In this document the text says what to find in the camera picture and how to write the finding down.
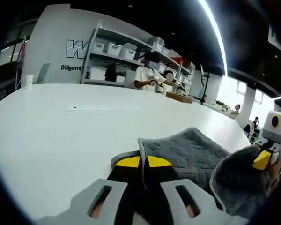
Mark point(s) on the hanging white sign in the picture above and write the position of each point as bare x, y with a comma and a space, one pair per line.
275, 37

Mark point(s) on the person's right hand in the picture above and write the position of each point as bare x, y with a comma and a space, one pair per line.
275, 170

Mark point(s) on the grey chair back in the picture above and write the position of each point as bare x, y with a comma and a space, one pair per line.
43, 73

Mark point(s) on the grey towel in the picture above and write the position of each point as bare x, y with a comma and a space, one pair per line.
189, 152

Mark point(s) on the white flat box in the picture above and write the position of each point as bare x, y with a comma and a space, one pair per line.
98, 73

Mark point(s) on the brown wooden tray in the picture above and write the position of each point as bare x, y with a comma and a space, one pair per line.
179, 98

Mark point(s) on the long ceiling light strip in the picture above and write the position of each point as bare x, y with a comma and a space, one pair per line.
216, 30

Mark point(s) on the white paper cup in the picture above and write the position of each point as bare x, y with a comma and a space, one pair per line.
29, 82

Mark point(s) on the dark grey counter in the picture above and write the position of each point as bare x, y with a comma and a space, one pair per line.
4, 93

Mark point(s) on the group of white storage boxes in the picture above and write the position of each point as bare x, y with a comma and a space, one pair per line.
113, 49

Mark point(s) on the black tripod stand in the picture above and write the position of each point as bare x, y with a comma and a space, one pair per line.
203, 99

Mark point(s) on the black upright bag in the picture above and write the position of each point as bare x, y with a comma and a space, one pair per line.
111, 72

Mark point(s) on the pink hanging cloth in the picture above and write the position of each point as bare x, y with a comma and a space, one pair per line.
23, 50

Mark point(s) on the small green plants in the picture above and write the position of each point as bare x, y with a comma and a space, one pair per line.
221, 103

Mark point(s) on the grey metal shelf rack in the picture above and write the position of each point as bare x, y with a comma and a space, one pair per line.
117, 58

